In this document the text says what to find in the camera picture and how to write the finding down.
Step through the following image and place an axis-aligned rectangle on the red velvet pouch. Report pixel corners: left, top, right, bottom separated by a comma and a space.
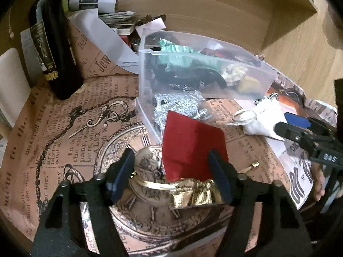
161, 111, 229, 182

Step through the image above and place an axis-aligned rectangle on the silver metal ring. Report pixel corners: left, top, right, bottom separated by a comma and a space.
232, 109, 259, 126

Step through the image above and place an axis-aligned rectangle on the newspaper print wrapping paper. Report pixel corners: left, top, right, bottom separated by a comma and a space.
0, 27, 338, 255

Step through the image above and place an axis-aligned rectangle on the white yellow bead bundle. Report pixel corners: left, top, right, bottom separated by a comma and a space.
221, 64, 247, 82

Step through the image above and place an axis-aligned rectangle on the silver mesh fabric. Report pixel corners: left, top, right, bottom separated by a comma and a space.
153, 90, 213, 135

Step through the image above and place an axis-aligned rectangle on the gold shiny pouch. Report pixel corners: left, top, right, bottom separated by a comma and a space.
169, 178, 224, 209

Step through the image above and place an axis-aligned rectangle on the orange printed card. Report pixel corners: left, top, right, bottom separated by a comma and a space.
268, 82, 306, 108

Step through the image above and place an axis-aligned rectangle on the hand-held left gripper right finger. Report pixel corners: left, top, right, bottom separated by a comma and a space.
206, 149, 314, 257

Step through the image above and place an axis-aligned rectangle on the yellow soft item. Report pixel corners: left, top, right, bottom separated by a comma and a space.
238, 76, 265, 95

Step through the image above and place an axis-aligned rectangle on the stack of cards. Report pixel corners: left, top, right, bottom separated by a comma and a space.
99, 11, 138, 36

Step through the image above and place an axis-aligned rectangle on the person's right hand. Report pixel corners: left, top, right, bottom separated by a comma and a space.
312, 163, 326, 202

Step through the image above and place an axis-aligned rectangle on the black cloth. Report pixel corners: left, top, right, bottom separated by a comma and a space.
151, 64, 229, 90

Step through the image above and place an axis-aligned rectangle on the white fabric pouch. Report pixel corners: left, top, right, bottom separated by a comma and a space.
242, 99, 288, 141

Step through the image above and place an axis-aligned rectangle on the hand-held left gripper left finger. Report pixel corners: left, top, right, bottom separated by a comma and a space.
32, 148, 136, 257

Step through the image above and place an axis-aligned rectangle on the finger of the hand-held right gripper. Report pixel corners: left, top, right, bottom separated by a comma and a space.
273, 122, 318, 151
284, 112, 337, 137

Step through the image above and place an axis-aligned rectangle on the white board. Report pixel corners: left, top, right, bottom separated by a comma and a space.
0, 47, 32, 129

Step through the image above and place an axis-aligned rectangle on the clear plastic container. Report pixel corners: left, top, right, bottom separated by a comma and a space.
135, 28, 278, 145

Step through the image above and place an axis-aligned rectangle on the wooden shelf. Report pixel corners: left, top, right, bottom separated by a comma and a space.
247, 0, 318, 54

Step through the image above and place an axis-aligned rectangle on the white photo leaflet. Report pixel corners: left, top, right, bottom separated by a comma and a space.
59, 0, 118, 14

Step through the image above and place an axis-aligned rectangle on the dark wine bottle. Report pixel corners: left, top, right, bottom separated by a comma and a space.
28, 0, 84, 101

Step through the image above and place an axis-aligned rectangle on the green crinkled fabric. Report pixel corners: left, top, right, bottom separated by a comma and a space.
157, 39, 223, 72

